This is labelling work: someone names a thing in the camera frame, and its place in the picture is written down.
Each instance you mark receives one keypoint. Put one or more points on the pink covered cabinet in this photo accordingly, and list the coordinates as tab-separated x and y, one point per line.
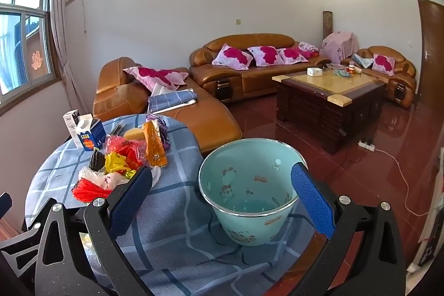
339	46

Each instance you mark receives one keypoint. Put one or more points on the pink floral cushion right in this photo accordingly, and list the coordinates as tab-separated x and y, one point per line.
291	56

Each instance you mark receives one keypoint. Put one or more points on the white plastic bag red print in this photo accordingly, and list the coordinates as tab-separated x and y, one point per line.
105	181

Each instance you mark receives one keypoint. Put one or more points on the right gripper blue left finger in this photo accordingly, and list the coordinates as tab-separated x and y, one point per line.
126	199

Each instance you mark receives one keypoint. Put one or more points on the pink cushion on armchair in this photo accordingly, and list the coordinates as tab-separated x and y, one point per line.
383	64

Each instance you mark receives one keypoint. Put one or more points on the purple foil wrapper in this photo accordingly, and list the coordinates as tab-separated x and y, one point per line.
163	129

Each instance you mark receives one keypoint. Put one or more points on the yellow plastic bag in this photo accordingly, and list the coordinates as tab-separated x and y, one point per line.
117	164

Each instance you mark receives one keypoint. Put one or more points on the yellow sponge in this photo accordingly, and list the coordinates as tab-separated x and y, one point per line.
134	134

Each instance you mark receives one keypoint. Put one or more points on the blue milk carton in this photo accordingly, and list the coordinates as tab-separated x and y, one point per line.
90	132

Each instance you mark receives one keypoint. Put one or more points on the red patterned foil bag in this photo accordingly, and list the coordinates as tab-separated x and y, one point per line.
86	191

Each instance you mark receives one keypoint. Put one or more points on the dark wood coffee table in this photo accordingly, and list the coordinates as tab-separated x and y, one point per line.
332	108

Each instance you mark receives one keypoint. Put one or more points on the white power strip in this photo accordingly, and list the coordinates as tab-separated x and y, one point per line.
366	146

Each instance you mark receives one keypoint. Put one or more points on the pink floral cushion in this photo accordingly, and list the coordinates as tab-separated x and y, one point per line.
233	58
291	56
265	56

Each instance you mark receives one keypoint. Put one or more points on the orange leather chaise sofa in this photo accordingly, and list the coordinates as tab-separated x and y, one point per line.
120	94

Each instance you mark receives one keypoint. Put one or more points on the brown wooden door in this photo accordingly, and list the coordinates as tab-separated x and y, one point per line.
431	78

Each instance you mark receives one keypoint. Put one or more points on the blue plaid tablecloth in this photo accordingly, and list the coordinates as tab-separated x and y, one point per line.
177	246

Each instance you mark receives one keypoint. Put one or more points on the pink floral cushion middle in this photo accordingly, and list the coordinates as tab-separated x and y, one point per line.
265	56

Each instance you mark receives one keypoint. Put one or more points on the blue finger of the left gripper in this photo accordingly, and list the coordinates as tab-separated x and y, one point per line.
5	204

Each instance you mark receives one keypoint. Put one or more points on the pink cushion on chaise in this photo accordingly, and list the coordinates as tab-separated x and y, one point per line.
149	77

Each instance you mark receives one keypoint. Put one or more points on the white tissue box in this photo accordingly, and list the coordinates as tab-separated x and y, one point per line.
314	72

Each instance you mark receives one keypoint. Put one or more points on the orange leather armchair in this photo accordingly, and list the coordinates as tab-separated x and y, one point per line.
401	87

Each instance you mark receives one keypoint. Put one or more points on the orange leather three-seat sofa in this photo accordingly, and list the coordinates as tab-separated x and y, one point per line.
229	85

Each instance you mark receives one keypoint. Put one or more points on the rolled brown mat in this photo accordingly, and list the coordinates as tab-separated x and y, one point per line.
327	23

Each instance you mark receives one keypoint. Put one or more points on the dark foil packet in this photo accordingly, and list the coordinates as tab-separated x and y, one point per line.
117	129

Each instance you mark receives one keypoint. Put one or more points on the white paper box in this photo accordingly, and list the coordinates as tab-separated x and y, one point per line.
71	120

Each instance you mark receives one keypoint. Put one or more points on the pink floral cushion left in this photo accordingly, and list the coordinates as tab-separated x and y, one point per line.
233	58

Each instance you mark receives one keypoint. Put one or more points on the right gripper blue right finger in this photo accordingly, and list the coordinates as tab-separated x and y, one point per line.
317	206

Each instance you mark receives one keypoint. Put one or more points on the orange foil snack wrapper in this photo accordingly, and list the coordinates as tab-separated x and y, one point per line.
155	153

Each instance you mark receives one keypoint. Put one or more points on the beige curtain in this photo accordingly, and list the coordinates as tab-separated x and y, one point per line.
57	16

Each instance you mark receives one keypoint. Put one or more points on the window with white frame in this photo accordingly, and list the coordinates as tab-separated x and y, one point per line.
28	60

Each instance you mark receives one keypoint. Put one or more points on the teal enamel trash bucket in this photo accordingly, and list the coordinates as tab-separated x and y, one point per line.
248	185

